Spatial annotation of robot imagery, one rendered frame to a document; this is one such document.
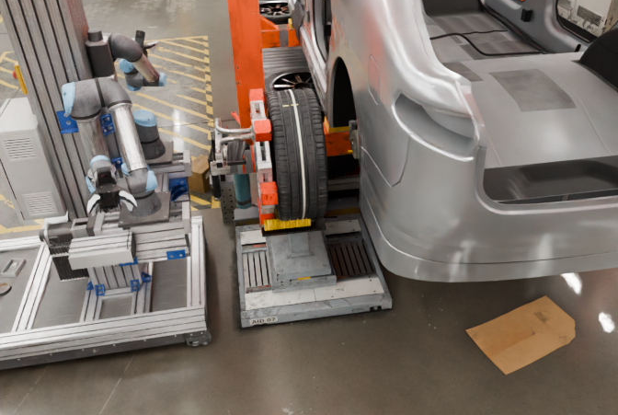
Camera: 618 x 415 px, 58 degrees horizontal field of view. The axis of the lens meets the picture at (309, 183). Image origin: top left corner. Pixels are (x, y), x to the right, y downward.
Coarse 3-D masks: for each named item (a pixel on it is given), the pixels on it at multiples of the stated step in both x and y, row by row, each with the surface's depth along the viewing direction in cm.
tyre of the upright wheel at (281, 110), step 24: (288, 96) 266; (312, 96) 264; (288, 120) 253; (312, 120) 254; (288, 144) 250; (312, 144) 251; (288, 168) 251; (312, 168) 252; (288, 192) 255; (312, 192) 257; (288, 216) 269; (312, 216) 274
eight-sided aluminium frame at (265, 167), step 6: (252, 102) 273; (258, 102) 272; (252, 108) 268; (258, 108) 273; (252, 114) 263; (264, 114) 262; (252, 120) 258; (258, 144) 254; (258, 150) 254; (258, 156) 253; (258, 162) 253; (264, 162) 253; (270, 162) 253; (258, 168) 252; (264, 168) 253; (270, 168) 253; (258, 174) 254; (270, 174) 255; (258, 180) 302; (270, 180) 257; (258, 186) 301; (258, 192) 300; (264, 210) 273; (270, 210) 276
